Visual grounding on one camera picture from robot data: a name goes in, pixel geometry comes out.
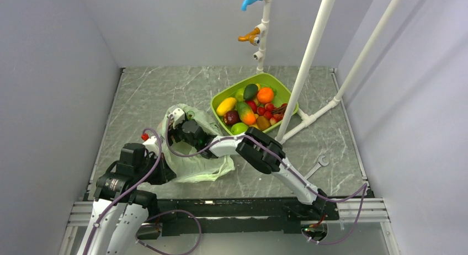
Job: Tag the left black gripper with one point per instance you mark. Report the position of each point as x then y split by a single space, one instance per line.
165 173

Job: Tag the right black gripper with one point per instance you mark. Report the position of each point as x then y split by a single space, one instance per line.
171 132

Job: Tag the light green plastic bag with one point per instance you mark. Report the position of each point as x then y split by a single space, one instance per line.
197 168

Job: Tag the dark green avocado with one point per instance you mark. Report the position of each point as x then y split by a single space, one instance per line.
250 91

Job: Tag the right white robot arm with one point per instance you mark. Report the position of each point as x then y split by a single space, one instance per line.
257 148

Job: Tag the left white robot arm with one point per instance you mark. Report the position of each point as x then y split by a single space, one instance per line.
119 208

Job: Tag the dark purple mangosteen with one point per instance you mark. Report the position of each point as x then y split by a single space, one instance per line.
231 117

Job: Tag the yellow mango left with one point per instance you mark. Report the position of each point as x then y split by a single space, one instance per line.
226 105

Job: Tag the green apple in basket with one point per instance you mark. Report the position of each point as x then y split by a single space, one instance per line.
239 95

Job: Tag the red apple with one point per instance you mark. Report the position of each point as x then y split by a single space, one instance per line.
252 105

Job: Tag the brown kiwi fruit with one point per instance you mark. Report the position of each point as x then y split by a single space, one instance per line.
263 123

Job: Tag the green plastic basket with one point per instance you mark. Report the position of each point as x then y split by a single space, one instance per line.
282 95

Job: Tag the orange fruit in basket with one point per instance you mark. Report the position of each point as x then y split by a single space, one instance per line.
265 95

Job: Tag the white pipe with faucets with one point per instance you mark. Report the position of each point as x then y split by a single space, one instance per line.
259 56

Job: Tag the orange faucet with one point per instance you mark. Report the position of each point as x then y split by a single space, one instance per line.
252 37

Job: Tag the silver wrench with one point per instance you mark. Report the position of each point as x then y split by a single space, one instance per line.
321 162

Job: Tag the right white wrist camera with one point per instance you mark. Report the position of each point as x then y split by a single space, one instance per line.
176 116

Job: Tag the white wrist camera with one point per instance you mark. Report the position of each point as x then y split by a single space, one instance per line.
152 144
176 116

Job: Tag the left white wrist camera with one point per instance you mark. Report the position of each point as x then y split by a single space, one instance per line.
152 144

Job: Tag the white pvc pipe frame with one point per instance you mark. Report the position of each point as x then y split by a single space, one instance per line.
310 52

